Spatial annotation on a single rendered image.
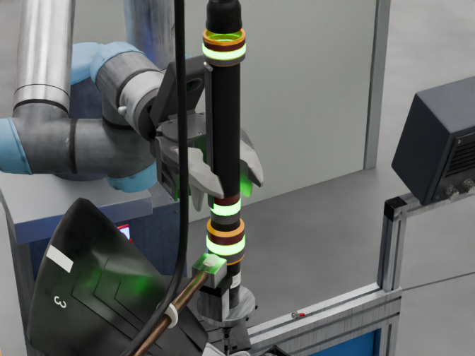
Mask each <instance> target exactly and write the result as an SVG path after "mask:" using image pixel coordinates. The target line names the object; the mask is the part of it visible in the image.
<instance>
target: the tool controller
mask: <svg viewBox="0 0 475 356"><path fill-rule="evenodd" d="M391 166H392V169H393V170H394V171H395V172H396V173H397V175H398V176H399V178H400V179H401V180H402V181H403V183H404V184H405V185H406V186H407V188H408V189H409V190H410V192H411V193H412V194H413V195H414V196H415V198H417V199H418V200H419V201H420V204H421V205H422V206H426V205H428V204H431V203H435V202H437V201H441V200H443V199H446V198H449V200H450V201H453V200H455V199H456V198H458V196H459V195H460V194H462V193H464V192H466V193H467V194H468V195H471V194H473V193H474V192H475V76H472V77H469V78H465V79H462V80H459V81H455V82H451V83H447V84H444V85H439V86H437V87H434V88H429V89H426V90H422V91H418V92H417V93H416V94H415V95H414V98H413V101H412V103H411V107H410V110H409V113H408V116H407V118H406V122H405V125H404V128H403V131H402V133H401V137H400V139H399V143H398V146H397V149H396V152H395V154H394V158H393V161H392V164H391Z"/></svg>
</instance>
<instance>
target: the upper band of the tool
mask: <svg viewBox="0 0 475 356"><path fill-rule="evenodd" d="M214 34H215V35H214ZM234 34H235V35H234ZM209 35H210V36H209ZM203 39H204V40H205V41H207V42H208V43H211V44H213V45H222V46H226V45H235V44H237V43H239V42H241V41H243V40H244V39H245V31H244V30H243V29H241V30H239V31H237V32H234V33H232V34H217V33H214V32H210V31H208V30H207V29H205V30H204V31H203ZM217 40H218V41H217ZM230 40H232V41H230ZM204 47H205V46H204ZM243 47H244V46H243ZM243 47H241V48H240V49H242V48H243ZM205 48H207V47H205ZM207 49H208V48H207ZM240 49H237V50H234V51H230V52H236V51H238V50H240ZM208 50H210V51H212V52H218V51H214V50H211V49H208ZM220 53H228V52H220ZM243 54H244V53H243ZM243 54H241V55H240V56H238V57H241V56H242V55H243ZM206 56H208V55H207V54H206ZM208 57H210V56H208ZM238 57H235V58H231V59H236V58H238ZM210 58H212V59H217V58H213V57H210ZM219 60H229V59H219Z"/></svg>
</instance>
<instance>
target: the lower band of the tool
mask: <svg viewBox="0 0 475 356"><path fill-rule="evenodd" d="M244 227H245V224H244V222H243V221H242V219H240V226H239V228H238V229H236V230H233V231H231V232H220V231H217V230H215V229H213V228H212V226H211V219H210V220H209V221H208V222H207V229H208V231H209V232H210V233H211V234H213V235H215V236H218V237H233V236H235V235H238V234H240V233H241V232H242V231H243V230H244ZM209 241H210V240H209ZM241 241H242V240H241ZM241 241H240V242H241ZM210 242H211V241H210ZM240 242H238V243H240ZM211 243H213V242H211ZM238 243H237V244H238ZM213 244H214V243H213ZM215 245H218V246H222V247H229V246H233V245H236V244H232V245H227V246H224V245H219V244H215ZM242 249H243V248H242ZM242 249H241V250H242ZM209 250H210V249H209ZM241 250H240V251H241ZM210 251H211V250H210ZM212 252H213V251H212ZM238 252H239V251H238ZM238 252H236V253H238ZM213 253H215V252H213ZM236 253H234V254H236ZM215 254H217V253H215ZM218 255H224V256H228V255H233V254H218ZM242 258H243V257H242ZM240 260H241V259H240ZM240 260H239V261H240ZM239 261H236V262H234V263H237V262H239ZM234 263H227V265H232V264H234Z"/></svg>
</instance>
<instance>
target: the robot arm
mask: <svg viewBox="0 0 475 356"><path fill-rule="evenodd" d="M122 1H123V8H124V21H125V28H126V36H127V42H112V43H109V44H107V45H104V44H99V43H97V42H84V43H78V44H73V40H74V18H75V5H76V0H22V9H21V18H20V34H19V43H18V59H17V68H16V84H15V93H14V101H13V118H11V117H8V118H7V119H0V171H2V172H4V173H12V174H28V175H33V174H53V175H55V176H57V177H60V178H62V179H67V180H71V181H79V182H84V181H93V180H97V179H102V178H105V177H106V178H107V182H108V184H109V185H110V186H111V187H112V188H113V189H116V190H122V191H123V192H126V193H135V192H140V191H144V190H147V189H149V188H151V187H152V186H153V185H154V184H155V183H156V182H157V181H159V183H160V184H161V185H162V186H163V188H164V189H165V190H166V191H167V192H168V193H169V194H170V196H171V197H172V198H173V199H174V200H175V201H177V198H180V178H179V151H178V127H177V84H176V63H175V9H174V0H122ZM185 61H186V88H187V141H188V174H189V196H192V203H193V205H194V208H195V210H196V211H198V212H200V211H201V208H202V204H203V200H204V193H207V194H209V195H211V196H215V197H216V198H220V199H222V198H225V193H224V190H223V187H222V184H221V181H220V178H219V176H216V175H215V174H214V173H212V172H211V168H210V167H209V166H208V165H207V161H206V113H205V112H199V113H196V112H195V108H196V106H197V104H198V101H199V99H200V97H201V94H202V93H203V91H204V88H205V78H204V65H203V62H205V60H204V58H203V55H199V56H196V57H191V56H190V55H188V54H186V55H185ZM206 63H207V64H208V62H207V61H206ZM164 182H165V183H164ZM254 184H256V185H257V186H258V187H259V188H260V187H262V186H263V171H262V166H261V164H260V161H259V158H258V157H257V154H256V153H255V151H254V146H253V145H252V143H251V141H250V139H249V137H248V135H247V134H246V133H245V132H244V131H243V130H242V129H240V190H241V192H242V193H243V194H244V195H245V196H246V197H249V196H251V194H252V190H253V186H254ZM168 187H169V188H170V189H171V190H170V189H169V188H168Z"/></svg>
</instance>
